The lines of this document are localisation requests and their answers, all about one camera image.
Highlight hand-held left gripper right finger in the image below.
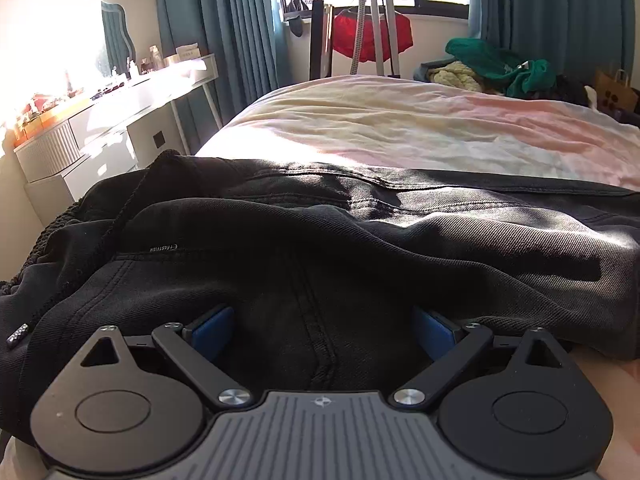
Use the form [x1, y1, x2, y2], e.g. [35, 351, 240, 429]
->
[392, 305, 577, 406]

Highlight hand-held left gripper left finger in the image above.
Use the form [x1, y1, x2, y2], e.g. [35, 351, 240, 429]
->
[80, 305, 253, 409]

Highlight black pants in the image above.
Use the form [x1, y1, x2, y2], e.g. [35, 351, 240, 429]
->
[0, 150, 640, 433]

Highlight black clothes pile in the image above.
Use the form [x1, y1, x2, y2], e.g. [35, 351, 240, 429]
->
[554, 74, 595, 107]

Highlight bed with pastel sheet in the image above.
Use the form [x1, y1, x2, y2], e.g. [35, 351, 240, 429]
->
[0, 74, 640, 480]

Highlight white vanity desk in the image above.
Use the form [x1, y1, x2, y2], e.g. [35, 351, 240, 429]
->
[14, 52, 224, 213]

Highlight pale yellow knit cloth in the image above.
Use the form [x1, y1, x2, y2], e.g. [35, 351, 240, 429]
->
[431, 61, 490, 93]

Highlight green garment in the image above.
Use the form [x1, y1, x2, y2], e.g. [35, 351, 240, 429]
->
[445, 37, 557, 99]

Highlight row of cosmetic bottles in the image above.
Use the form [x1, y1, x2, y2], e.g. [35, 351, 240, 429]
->
[111, 45, 168, 81]

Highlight teal curtain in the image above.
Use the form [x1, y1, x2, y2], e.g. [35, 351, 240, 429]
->
[469, 0, 640, 93]
[152, 0, 287, 128]

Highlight brown paper bag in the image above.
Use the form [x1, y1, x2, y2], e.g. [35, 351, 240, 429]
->
[593, 68, 640, 117]

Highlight red cloth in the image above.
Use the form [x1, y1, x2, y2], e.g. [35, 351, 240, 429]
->
[332, 7, 415, 62]

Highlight garment steamer stand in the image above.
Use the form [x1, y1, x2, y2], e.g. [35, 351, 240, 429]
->
[349, 0, 405, 79]

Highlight wavy framed mirror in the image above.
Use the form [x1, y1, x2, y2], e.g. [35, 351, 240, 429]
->
[0, 0, 137, 82]

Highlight dark hanging cloth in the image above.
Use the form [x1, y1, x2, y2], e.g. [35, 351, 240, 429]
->
[286, 0, 312, 39]

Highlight black stand frame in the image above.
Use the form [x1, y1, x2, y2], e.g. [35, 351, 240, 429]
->
[309, 2, 335, 82]

